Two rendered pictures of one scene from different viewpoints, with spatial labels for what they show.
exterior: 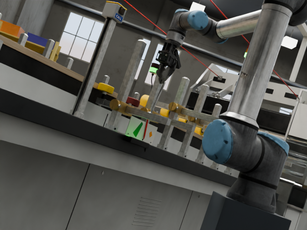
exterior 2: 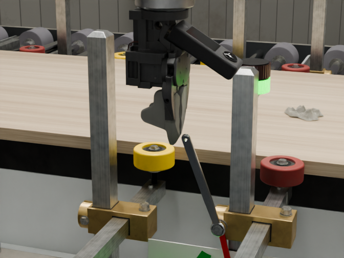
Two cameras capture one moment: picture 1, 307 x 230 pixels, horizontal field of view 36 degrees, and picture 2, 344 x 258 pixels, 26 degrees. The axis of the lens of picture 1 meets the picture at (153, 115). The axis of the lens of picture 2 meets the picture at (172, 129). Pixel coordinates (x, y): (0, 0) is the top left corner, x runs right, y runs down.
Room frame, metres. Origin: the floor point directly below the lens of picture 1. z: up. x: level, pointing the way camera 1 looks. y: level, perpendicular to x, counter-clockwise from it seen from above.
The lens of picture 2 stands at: (2.07, -1.06, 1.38)
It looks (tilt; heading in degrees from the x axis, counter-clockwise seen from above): 18 degrees down; 75
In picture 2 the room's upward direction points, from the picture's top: straight up
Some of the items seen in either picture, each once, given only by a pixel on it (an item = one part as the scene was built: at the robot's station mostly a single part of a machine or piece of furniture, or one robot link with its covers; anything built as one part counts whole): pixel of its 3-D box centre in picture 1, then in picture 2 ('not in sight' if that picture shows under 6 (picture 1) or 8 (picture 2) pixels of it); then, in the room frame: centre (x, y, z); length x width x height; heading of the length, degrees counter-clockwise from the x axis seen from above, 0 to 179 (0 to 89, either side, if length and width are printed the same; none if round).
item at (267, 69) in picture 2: (156, 66); (252, 68); (2.51, 0.07, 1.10); 0.06 x 0.06 x 0.02
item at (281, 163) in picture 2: (130, 107); (281, 188); (2.59, 0.13, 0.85); 0.08 x 0.08 x 0.11
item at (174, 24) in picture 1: (181, 23); not in sight; (2.34, 0.02, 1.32); 0.10 x 0.09 x 0.12; 29
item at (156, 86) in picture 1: (149, 109); (241, 207); (2.48, 0.03, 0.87); 0.04 x 0.04 x 0.48; 57
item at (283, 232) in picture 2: (149, 114); (254, 222); (2.50, 0.02, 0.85); 0.14 x 0.06 x 0.05; 147
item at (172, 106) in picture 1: (177, 109); not in sight; (2.71, -0.12, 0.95); 0.14 x 0.06 x 0.05; 147
